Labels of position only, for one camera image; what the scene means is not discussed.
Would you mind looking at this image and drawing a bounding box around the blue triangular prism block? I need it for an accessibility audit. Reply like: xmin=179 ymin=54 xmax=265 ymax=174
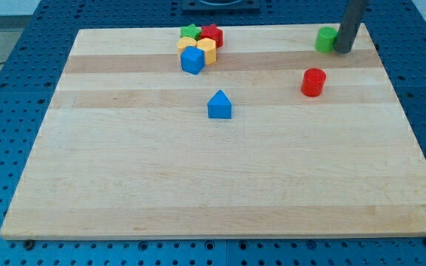
xmin=207 ymin=90 xmax=232 ymax=119

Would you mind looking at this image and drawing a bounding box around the blue cube block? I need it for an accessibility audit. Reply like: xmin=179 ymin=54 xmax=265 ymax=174
xmin=180 ymin=46 xmax=205 ymax=75

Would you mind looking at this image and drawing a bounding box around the light wooden board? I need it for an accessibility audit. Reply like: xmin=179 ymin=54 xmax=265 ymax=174
xmin=0 ymin=24 xmax=426 ymax=240

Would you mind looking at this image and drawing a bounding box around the yellow hexagon block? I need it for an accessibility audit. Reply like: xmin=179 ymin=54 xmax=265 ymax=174
xmin=197 ymin=38 xmax=217 ymax=65

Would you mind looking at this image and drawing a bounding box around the yellow cylinder block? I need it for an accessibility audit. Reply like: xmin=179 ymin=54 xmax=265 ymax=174
xmin=177 ymin=36 xmax=197 ymax=55

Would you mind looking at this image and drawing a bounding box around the red star block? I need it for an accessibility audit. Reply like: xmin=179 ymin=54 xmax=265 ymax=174
xmin=200 ymin=24 xmax=223 ymax=48

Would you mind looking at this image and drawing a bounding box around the green star block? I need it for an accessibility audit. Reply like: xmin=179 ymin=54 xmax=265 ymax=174
xmin=180 ymin=24 xmax=202 ymax=41

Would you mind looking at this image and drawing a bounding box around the red cylinder block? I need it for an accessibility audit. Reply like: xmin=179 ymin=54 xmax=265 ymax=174
xmin=301 ymin=68 xmax=327 ymax=98

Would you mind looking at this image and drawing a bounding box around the green cylinder block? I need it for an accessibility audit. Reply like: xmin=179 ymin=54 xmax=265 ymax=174
xmin=314 ymin=27 xmax=338 ymax=53

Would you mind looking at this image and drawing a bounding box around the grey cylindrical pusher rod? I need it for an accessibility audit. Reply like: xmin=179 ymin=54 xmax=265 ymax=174
xmin=334 ymin=0 xmax=368 ymax=54

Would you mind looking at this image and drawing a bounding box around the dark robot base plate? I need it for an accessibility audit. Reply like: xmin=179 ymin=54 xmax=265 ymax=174
xmin=180 ymin=0 xmax=261 ymax=13

